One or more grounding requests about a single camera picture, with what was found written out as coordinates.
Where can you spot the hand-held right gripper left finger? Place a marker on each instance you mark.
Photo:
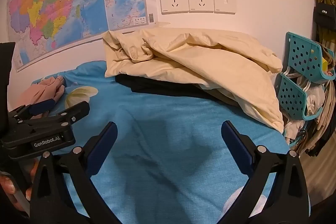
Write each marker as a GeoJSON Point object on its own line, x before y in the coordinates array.
{"type": "Point", "coordinates": [101, 150]}

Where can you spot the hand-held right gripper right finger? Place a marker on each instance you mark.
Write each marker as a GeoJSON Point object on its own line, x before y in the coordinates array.
{"type": "Point", "coordinates": [236, 145]}

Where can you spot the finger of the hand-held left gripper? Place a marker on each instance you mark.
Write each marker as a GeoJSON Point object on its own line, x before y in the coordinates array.
{"type": "Point", "coordinates": [39, 106]}
{"type": "Point", "coordinates": [68, 115]}

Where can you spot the pink garment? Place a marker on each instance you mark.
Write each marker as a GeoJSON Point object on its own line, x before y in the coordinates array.
{"type": "Point", "coordinates": [39, 90]}

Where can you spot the cream yellow garment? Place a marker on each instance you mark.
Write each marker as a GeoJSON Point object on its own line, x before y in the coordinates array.
{"type": "Point", "coordinates": [210, 61]}

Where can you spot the beige hanging clothes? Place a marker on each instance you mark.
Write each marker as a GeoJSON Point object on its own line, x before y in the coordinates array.
{"type": "Point", "coordinates": [328, 108]}

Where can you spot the person's left hand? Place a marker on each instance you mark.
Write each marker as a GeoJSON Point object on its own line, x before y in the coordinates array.
{"type": "Point", "coordinates": [8, 187]}

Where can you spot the blue floral bedsheet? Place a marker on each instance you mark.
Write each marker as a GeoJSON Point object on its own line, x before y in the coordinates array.
{"type": "Point", "coordinates": [157, 148]}

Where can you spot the teal perforated plastic basket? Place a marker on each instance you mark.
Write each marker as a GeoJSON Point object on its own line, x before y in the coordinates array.
{"type": "Point", "coordinates": [290, 98]}
{"type": "Point", "coordinates": [302, 53]}

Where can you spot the black garment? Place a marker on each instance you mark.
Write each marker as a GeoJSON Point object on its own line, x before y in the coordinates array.
{"type": "Point", "coordinates": [157, 86]}

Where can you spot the black handbag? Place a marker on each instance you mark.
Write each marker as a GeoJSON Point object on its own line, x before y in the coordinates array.
{"type": "Point", "coordinates": [324, 12]}

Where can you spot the colourful wall map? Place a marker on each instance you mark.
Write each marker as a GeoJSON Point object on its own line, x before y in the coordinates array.
{"type": "Point", "coordinates": [52, 3]}

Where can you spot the white wall socket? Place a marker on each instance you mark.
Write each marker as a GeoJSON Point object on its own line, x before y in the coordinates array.
{"type": "Point", "coordinates": [200, 0]}
{"type": "Point", "coordinates": [173, 1]}

